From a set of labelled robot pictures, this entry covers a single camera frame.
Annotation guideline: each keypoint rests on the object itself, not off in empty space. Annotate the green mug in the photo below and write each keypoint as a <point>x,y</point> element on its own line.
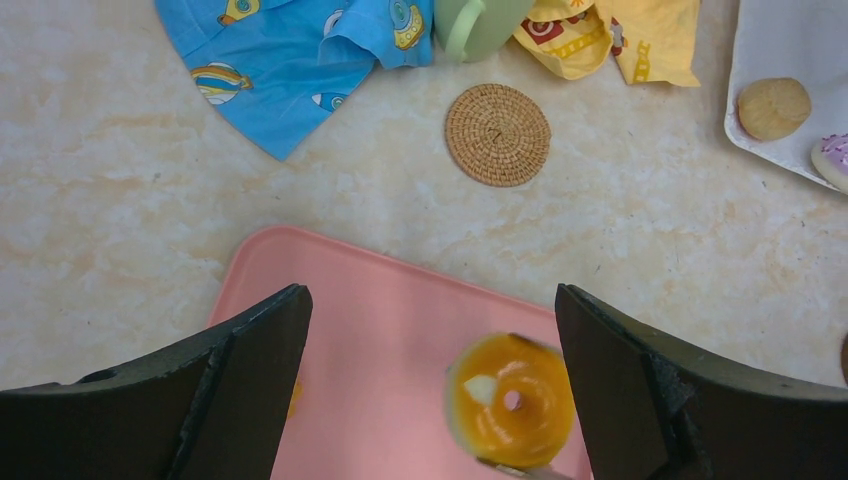
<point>471,30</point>

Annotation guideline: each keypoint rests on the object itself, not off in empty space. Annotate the orange glazed bun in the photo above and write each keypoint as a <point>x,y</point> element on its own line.
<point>508,400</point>

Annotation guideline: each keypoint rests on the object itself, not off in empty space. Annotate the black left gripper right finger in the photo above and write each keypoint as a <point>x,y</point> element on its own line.
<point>653,406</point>

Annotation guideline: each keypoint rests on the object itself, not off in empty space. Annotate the blue patterned cloth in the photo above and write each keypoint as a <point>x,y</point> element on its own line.
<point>276,70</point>

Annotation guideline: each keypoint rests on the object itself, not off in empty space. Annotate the yellow patterned cloth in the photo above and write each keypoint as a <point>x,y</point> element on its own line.
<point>650,40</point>

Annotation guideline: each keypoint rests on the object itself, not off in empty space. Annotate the round tan muffin cake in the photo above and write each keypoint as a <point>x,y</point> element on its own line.
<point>770,109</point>

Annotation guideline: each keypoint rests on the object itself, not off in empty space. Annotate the white tiered dessert stand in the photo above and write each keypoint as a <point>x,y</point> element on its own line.
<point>804,40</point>

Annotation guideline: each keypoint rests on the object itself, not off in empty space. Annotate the purple sprinkled donut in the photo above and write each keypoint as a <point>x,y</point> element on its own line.
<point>829,158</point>

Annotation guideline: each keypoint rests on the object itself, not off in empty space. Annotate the pink plastic tray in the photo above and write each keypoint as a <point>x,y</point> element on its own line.
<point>381,337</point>

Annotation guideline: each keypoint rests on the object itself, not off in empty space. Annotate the yellow flower cookie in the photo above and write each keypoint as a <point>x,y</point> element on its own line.
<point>295,397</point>

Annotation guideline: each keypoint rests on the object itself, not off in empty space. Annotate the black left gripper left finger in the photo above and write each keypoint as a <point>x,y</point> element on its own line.
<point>210,406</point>

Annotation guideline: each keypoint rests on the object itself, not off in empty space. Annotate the metal tongs white handle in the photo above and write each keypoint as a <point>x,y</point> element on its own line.
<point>533,473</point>

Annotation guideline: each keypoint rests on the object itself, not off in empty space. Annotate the woven rattan coaster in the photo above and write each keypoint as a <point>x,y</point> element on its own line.
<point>497,135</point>

